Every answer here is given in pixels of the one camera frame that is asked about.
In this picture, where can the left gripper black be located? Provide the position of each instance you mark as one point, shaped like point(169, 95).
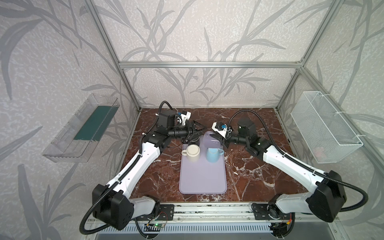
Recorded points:
point(191, 132)

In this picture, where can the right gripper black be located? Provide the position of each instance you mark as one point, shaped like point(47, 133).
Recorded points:
point(220, 137)

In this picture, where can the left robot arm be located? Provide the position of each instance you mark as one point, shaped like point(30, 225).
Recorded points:
point(119, 189)

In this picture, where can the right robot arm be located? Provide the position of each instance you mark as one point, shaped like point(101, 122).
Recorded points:
point(326, 195)

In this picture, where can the black mug white rim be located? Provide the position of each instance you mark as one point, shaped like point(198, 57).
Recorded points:
point(195, 140)

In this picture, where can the light blue mug front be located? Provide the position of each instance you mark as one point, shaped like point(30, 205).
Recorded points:
point(214, 154)

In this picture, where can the cream white mug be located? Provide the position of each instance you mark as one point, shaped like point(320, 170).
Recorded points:
point(192, 153)

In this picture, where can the lilac rectangular tray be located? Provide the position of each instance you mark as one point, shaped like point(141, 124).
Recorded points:
point(203, 177)

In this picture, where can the small green circuit board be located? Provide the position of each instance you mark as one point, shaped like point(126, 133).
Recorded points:
point(155, 226)

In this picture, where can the white slotted vent strip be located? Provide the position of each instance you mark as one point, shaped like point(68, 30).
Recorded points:
point(191, 228)

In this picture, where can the aluminium front rail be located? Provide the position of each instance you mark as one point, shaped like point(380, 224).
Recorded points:
point(210, 211)

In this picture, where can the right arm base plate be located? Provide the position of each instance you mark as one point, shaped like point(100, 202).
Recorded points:
point(268, 212)

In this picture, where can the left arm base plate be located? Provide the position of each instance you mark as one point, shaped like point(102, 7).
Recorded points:
point(164, 212)

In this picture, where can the white wire mesh basket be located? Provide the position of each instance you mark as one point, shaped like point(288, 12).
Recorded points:
point(326, 132)

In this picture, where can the clear plastic wall bin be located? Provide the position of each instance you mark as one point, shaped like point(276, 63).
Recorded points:
point(79, 138)

